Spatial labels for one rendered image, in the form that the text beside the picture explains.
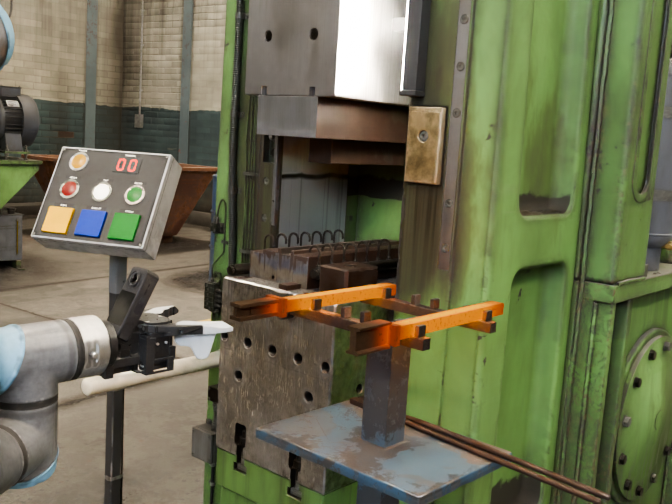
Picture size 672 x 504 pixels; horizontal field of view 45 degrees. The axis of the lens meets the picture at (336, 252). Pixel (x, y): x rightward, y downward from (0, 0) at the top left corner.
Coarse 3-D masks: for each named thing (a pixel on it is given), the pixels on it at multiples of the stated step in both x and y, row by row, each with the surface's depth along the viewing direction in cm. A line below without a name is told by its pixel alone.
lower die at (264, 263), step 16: (368, 240) 223; (256, 256) 203; (272, 256) 200; (288, 256) 196; (304, 256) 192; (336, 256) 199; (352, 256) 204; (368, 256) 209; (384, 256) 214; (256, 272) 204; (272, 272) 200; (288, 272) 196; (304, 272) 193; (384, 272) 215; (304, 288) 193
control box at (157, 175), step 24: (72, 168) 224; (96, 168) 223; (120, 168) 221; (144, 168) 219; (168, 168) 218; (48, 192) 223; (120, 192) 218; (144, 192) 216; (168, 192) 220; (144, 216) 213; (48, 240) 218; (72, 240) 215; (96, 240) 213; (144, 240) 210
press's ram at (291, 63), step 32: (256, 0) 197; (288, 0) 190; (320, 0) 184; (352, 0) 183; (384, 0) 191; (256, 32) 198; (288, 32) 191; (320, 32) 184; (352, 32) 184; (384, 32) 193; (256, 64) 199; (288, 64) 192; (320, 64) 185; (352, 64) 186; (384, 64) 195; (320, 96) 186; (352, 96) 188; (384, 96) 196
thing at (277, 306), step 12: (348, 288) 163; (360, 288) 164; (372, 288) 165; (252, 300) 144; (264, 300) 144; (276, 300) 146; (288, 300) 148; (300, 300) 150; (324, 300) 155; (336, 300) 157; (348, 300) 160; (360, 300) 163; (240, 312) 141; (252, 312) 143; (264, 312) 145; (276, 312) 146
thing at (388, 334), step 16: (480, 304) 155; (496, 304) 156; (384, 320) 132; (416, 320) 138; (432, 320) 140; (448, 320) 144; (464, 320) 148; (352, 336) 126; (368, 336) 128; (384, 336) 131; (400, 336) 133; (352, 352) 126; (368, 352) 127
